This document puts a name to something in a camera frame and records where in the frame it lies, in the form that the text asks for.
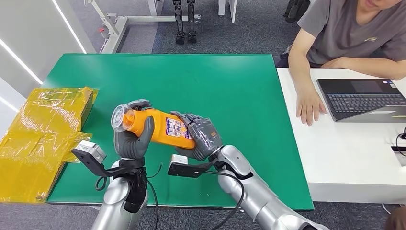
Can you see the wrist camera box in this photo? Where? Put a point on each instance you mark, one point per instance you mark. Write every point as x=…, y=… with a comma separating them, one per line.
x=90, y=152
x=184, y=170

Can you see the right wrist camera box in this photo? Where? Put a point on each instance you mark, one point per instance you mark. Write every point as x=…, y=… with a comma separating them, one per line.
x=184, y=170

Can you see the white desk device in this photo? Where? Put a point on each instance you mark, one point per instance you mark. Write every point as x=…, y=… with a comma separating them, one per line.
x=400, y=155

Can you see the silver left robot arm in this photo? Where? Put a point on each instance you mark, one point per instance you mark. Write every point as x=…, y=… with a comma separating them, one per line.
x=117, y=196

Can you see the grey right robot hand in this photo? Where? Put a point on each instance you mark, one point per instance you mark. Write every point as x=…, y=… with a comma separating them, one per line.
x=206, y=136

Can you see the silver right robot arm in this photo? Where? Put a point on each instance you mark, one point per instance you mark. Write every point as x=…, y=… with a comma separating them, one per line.
x=263, y=203

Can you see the white light strip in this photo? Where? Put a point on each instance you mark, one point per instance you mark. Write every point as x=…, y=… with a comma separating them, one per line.
x=20, y=61
x=9, y=104

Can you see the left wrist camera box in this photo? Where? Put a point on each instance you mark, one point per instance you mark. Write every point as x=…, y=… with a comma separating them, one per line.
x=90, y=152

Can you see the white table legs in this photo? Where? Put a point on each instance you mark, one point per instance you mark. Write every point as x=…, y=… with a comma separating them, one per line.
x=233, y=11

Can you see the white desk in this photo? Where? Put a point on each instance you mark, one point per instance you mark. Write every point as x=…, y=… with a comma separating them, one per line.
x=349, y=158

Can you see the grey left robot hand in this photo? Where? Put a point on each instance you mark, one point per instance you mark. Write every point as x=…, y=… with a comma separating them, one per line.
x=130, y=146

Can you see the black shoes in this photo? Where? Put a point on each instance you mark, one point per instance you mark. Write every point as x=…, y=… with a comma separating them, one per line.
x=296, y=11

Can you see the dark grey laptop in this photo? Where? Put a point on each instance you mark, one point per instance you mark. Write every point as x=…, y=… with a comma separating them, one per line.
x=361, y=101

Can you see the orange plastic bottle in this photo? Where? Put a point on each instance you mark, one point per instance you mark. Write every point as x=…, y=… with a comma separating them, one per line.
x=165, y=127

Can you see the person's right forearm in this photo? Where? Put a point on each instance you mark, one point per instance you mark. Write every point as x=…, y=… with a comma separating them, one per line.
x=299, y=74

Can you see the white metal stand frame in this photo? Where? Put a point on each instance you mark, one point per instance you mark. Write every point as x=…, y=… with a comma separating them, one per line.
x=117, y=30

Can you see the person's left forearm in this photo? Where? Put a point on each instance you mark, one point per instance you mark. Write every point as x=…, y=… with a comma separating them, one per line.
x=374, y=67

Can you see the person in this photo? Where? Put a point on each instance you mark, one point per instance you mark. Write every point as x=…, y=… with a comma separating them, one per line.
x=342, y=31

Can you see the yellow wrapped cardboard box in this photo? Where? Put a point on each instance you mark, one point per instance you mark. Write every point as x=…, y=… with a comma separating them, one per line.
x=38, y=127

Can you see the person's left hand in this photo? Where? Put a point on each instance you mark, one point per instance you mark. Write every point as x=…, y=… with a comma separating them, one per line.
x=333, y=64

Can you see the black robot leg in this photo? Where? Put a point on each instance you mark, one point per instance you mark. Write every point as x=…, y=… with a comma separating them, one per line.
x=179, y=22
x=191, y=22

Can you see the person's right hand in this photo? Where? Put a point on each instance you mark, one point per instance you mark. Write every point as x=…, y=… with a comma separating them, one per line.
x=309, y=104

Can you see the green table mat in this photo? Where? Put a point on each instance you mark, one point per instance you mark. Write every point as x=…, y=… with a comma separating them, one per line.
x=190, y=82

